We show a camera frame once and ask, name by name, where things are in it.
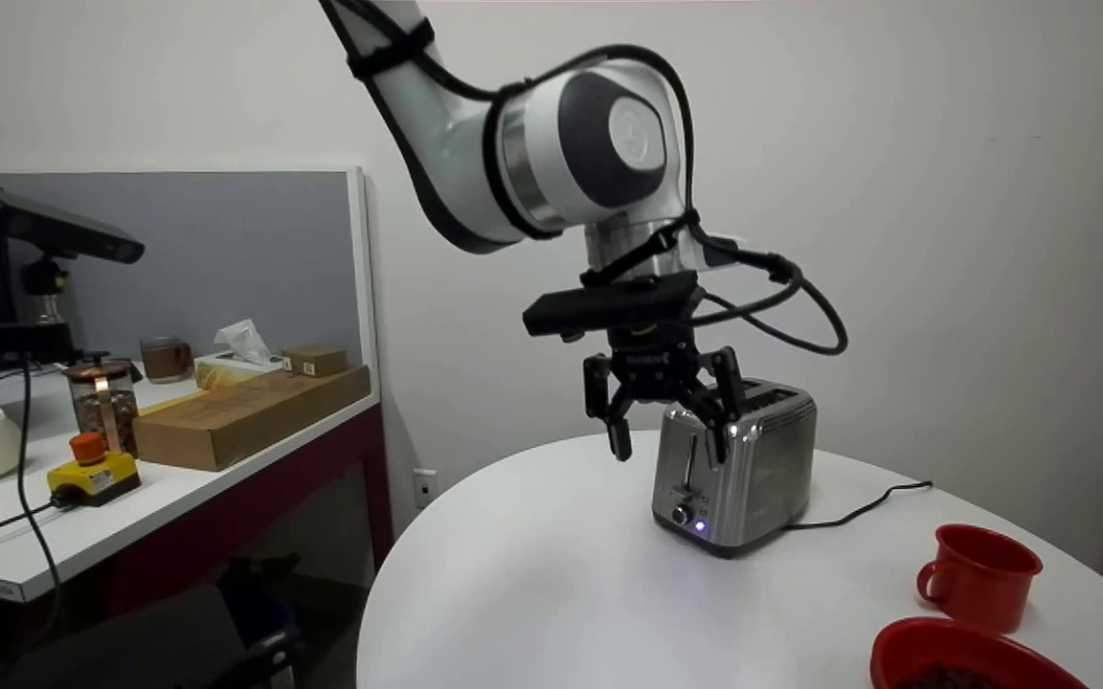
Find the dark chair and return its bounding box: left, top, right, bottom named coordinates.
left=208, top=559, right=328, bottom=689

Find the black desk cable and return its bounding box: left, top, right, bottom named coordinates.
left=0, top=356, right=70, bottom=594

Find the round white table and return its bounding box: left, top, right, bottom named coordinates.
left=354, top=428, right=1103, bottom=689

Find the flat cardboard box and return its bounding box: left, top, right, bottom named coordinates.
left=129, top=365, right=376, bottom=474

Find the tissue box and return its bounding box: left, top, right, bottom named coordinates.
left=190, top=319, right=290, bottom=396

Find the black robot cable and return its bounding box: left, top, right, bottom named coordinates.
left=685, top=231, right=854, bottom=361

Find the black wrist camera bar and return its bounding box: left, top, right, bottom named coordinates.
left=522, top=280, right=709, bottom=345

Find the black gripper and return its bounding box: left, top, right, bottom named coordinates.
left=580, top=319, right=752, bottom=467

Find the white desk with red frame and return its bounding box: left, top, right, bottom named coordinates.
left=0, top=373, right=400, bottom=643

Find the glass jar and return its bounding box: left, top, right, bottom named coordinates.
left=65, top=356, right=146, bottom=458

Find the yellow emergency stop button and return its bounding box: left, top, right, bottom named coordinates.
left=42, top=428, right=146, bottom=512

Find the stainless steel toaster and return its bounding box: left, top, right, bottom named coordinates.
left=649, top=377, right=821, bottom=559

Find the small brown box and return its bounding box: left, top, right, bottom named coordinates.
left=280, top=342, right=354, bottom=384
left=137, top=333, right=194, bottom=384

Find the black toaster power cord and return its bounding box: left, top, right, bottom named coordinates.
left=791, top=474, right=937, bottom=531

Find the red bowl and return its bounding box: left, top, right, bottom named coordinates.
left=867, top=614, right=1087, bottom=689

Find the grey partition board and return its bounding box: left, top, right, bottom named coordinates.
left=0, top=165, right=379, bottom=412

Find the white wall outlet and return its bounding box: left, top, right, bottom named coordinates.
left=409, top=463, right=445, bottom=512

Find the red mug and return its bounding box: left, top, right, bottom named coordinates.
left=917, top=522, right=1046, bottom=638

